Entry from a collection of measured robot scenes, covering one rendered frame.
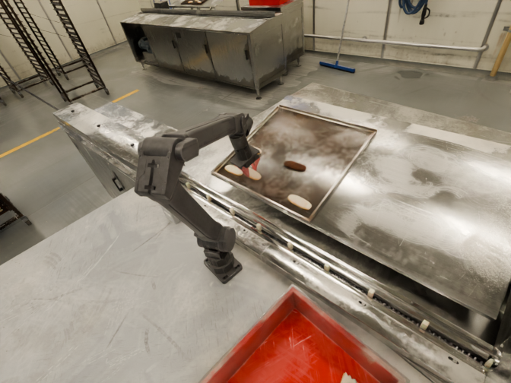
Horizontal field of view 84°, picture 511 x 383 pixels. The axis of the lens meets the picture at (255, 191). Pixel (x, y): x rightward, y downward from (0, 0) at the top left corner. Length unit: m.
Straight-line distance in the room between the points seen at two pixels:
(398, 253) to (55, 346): 1.06
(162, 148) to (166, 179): 0.07
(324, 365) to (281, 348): 0.11
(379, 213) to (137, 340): 0.84
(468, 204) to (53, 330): 1.35
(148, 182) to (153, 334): 0.52
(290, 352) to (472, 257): 0.56
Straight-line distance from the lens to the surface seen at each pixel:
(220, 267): 0.95
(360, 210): 1.01
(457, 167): 1.18
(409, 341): 0.87
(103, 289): 1.16
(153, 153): 0.62
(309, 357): 0.86
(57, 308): 1.22
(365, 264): 0.99
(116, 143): 1.69
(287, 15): 4.33
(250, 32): 3.57
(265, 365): 0.86
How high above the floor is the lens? 1.65
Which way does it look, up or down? 43 degrees down
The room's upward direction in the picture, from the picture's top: 11 degrees counter-clockwise
